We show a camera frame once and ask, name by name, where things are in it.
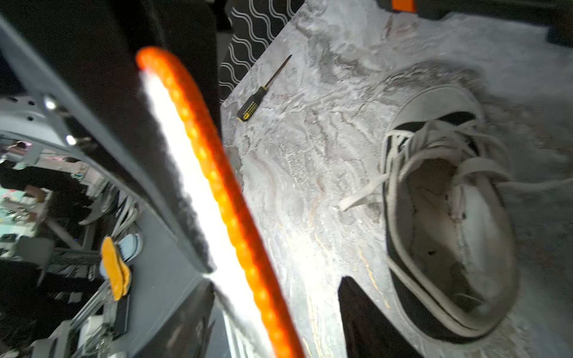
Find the black white sneaker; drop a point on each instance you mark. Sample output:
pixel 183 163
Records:
pixel 450 242

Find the yellow black screwdriver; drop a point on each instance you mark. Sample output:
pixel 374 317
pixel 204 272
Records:
pixel 251 105

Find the black plastic tool case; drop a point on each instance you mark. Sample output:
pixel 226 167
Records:
pixel 555 15

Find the white insole orange edge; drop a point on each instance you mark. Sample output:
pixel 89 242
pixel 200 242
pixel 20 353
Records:
pixel 242 274

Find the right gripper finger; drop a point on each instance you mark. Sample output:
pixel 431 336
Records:
pixel 367 331

